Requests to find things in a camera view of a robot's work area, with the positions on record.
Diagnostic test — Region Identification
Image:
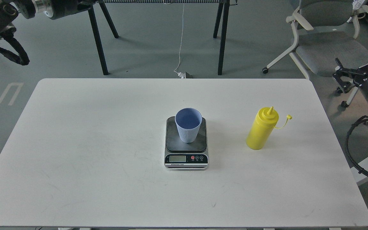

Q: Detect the digital kitchen scale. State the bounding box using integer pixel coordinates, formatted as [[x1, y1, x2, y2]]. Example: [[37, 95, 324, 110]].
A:
[[164, 117, 209, 171]]

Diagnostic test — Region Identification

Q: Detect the white power adapter on floor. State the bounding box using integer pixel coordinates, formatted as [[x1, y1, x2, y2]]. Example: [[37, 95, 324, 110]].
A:
[[177, 72, 193, 79]]

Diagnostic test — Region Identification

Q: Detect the yellow squeeze bottle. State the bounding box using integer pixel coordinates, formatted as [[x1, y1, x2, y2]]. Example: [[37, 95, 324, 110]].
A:
[[246, 106, 293, 150]]

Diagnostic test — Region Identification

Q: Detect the blue ribbed plastic cup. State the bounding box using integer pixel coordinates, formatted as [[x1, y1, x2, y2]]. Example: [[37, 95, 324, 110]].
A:
[[175, 108, 203, 143]]

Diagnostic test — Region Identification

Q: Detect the grey office chair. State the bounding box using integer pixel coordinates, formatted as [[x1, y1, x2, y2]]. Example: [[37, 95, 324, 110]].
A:
[[262, 0, 368, 107]]

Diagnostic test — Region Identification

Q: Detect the black-legged background table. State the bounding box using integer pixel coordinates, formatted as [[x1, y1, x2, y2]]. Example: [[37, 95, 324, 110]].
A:
[[88, 0, 230, 75]]

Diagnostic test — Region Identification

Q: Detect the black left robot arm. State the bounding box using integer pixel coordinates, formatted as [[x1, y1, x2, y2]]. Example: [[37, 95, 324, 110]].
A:
[[0, 0, 96, 65]]

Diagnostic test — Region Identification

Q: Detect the white hanging cable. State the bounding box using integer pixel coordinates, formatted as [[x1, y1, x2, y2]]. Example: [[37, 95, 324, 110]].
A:
[[174, 0, 185, 73]]

